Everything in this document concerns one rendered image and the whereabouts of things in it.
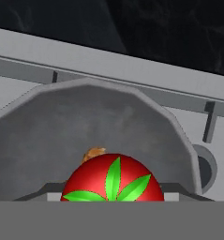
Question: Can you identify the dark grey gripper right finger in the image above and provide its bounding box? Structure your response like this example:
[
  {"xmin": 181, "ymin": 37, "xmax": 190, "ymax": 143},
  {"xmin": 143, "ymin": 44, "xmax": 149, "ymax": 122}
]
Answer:
[{"xmin": 159, "ymin": 182, "xmax": 217, "ymax": 203}]

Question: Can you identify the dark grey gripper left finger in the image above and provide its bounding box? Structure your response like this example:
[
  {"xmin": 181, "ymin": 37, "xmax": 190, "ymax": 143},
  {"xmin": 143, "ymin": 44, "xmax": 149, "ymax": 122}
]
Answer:
[{"xmin": 14, "ymin": 182, "xmax": 69, "ymax": 203}]

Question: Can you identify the red tomato with green leaves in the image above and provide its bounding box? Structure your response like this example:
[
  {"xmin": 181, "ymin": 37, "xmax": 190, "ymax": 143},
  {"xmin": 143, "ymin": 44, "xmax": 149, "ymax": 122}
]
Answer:
[{"xmin": 60, "ymin": 153, "xmax": 166, "ymax": 203}]

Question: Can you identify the grey round stove burner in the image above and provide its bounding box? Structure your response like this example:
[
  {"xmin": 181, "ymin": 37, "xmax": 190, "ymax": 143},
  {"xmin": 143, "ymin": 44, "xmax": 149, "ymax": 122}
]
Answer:
[{"xmin": 191, "ymin": 143, "xmax": 218, "ymax": 195}]

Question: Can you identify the orange-brown onion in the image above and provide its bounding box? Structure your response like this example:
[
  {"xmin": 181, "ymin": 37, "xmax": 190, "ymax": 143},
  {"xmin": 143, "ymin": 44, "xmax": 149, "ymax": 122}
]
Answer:
[{"xmin": 81, "ymin": 146, "xmax": 108, "ymax": 165}]

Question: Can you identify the grey metal pan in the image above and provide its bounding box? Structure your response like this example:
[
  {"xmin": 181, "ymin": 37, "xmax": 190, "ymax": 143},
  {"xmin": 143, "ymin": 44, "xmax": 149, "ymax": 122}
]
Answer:
[{"xmin": 0, "ymin": 77, "xmax": 203, "ymax": 203}]

